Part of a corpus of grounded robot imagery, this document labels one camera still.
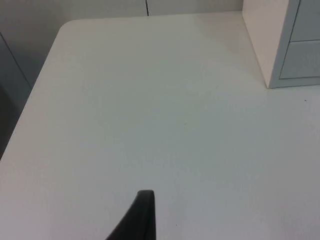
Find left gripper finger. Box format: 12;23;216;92
104;189;158;240

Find grey chest of drawers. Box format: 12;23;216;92
241;0;320;90

